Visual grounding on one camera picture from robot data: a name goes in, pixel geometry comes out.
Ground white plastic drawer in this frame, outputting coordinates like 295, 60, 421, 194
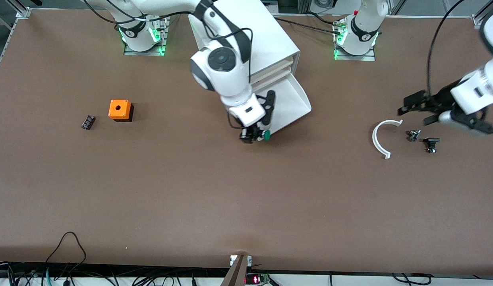
252, 73, 313, 134
251, 67, 292, 87
249, 57, 295, 79

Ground black button mounting part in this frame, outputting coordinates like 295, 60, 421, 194
423, 137, 441, 154

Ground white drawer cabinet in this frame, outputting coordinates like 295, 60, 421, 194
188, 0, 301, 94

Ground orange box with hole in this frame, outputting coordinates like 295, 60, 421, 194
108, 99, 134, 122

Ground board with red display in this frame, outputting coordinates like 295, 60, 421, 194
245, 273, 271, 285

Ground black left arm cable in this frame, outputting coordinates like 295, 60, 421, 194
427, 0, 466, 97

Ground white half ring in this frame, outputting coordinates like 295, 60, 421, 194
372, 119, 404, 160

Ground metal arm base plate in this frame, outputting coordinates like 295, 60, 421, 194
124, 16, 170, 56
333, 22, 377, 62

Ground black cables near base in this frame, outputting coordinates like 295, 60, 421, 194
272, 12, 345, 36

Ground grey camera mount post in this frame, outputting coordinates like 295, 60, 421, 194
220, 254, 253, 286

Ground black looped cable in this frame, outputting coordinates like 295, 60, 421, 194
45, 232, 87, 275

